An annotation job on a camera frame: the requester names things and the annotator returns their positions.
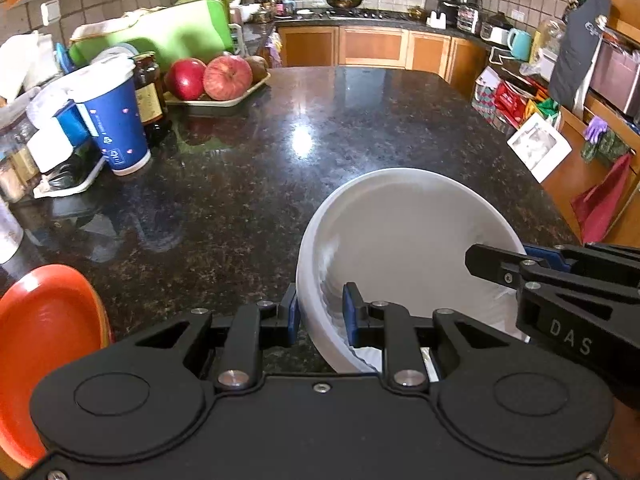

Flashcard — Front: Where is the white ribbed plastic bowl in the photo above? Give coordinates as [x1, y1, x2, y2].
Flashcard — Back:
[296, 168, 525, 373]

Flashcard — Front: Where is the orange plastic plate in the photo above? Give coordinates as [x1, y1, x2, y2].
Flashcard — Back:
[1, 264, 112, 468]

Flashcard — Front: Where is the white window box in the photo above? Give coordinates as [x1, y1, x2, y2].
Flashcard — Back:
[506, 113, 572, 183]

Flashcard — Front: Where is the teal electric kettle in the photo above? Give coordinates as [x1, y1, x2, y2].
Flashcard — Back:
[506, 28, 533, 62]

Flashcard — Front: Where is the dark hanging apron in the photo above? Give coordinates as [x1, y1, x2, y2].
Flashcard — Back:
[549, 0, 611, 110]

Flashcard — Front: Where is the white tray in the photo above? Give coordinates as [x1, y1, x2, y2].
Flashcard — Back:
[32, 154, 105, 200]

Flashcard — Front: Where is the white tall bottle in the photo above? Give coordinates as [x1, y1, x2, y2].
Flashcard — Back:
[0, 200, 24, 264]

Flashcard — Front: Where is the fruit tray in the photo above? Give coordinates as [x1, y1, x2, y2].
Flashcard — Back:
[162, 70, 272, 109]

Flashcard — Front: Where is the kiwi fruit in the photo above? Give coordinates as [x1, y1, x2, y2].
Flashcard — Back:
[245, 55, 269, 84]

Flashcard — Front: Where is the red yellow apple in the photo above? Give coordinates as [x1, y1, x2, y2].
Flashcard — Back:
[203, 55, 253, 101]

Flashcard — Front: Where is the blue paper cup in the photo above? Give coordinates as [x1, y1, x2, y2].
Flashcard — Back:
[67, 55, 151, 177]

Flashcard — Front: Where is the brown glass jar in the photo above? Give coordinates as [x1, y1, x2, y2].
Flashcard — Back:
[134, 51, 170, 148]

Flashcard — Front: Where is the green cutting board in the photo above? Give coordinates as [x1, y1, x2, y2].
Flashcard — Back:
[70, 0, 233, 70]

